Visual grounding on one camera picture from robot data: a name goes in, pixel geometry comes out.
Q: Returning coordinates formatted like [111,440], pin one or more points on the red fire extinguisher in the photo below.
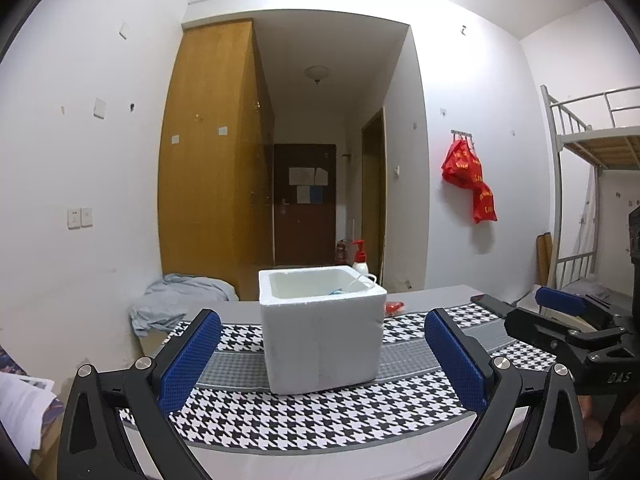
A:
[341,253]

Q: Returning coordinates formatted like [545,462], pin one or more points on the wall switch pair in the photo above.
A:
[79,218]

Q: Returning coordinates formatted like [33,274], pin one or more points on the dark brown entrance door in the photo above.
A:
[304,187]

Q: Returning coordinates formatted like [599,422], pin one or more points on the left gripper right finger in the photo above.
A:
[462,358]

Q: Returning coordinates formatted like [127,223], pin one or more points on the black smartphone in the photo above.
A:
[495,306]

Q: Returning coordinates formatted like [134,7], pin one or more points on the white face mask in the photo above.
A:
[367,281]

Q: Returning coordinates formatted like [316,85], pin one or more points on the metal bunk bed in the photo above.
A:
[594,144]

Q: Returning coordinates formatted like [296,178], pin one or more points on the light blue cloth pile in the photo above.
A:
[167,301]

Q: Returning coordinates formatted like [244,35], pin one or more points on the red hanging bag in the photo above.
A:
[463,169]

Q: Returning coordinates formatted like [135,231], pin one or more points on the wall hook rack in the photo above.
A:
[461,135]

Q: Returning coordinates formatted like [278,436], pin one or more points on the wooden boards leaning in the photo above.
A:
[544,247]

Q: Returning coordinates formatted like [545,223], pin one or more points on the white styrofoam box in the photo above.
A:
[314,341]

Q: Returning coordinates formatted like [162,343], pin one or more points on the red snack packet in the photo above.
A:
[393,308]

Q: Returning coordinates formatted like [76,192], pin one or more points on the ceiling lamp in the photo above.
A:
[317,73]

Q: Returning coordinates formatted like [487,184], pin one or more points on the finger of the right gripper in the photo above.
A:
[566,343]
[560,301]

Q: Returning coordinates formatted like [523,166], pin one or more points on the side room door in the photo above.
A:
[373,192]

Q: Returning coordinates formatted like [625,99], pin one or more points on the person's right hand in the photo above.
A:
[593,428]

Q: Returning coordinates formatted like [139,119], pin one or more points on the white lotion pump bottle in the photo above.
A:
[360,258]

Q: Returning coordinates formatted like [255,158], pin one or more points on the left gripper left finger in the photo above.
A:
[182,360]

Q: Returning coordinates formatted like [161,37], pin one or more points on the white papers stack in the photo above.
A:
[24,400]

